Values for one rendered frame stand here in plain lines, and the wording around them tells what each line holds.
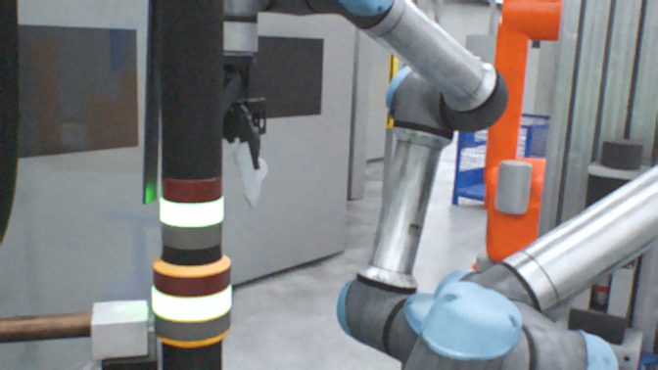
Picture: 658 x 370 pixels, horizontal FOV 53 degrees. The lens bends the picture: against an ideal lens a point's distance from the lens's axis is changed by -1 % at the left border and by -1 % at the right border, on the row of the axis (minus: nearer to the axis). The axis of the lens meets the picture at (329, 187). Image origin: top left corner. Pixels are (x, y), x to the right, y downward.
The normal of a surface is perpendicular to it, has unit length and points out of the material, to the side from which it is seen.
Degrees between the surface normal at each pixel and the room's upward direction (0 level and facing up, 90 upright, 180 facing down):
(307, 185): 90
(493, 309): 17
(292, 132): 90
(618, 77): 90
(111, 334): 90
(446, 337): 80
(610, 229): 52
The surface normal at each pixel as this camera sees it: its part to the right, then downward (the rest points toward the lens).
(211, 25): 0.76, 0.17
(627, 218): -0.08, -0.43
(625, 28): -0.48, 0.17
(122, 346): 0.27, 0.22
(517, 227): -0.22, 0.20
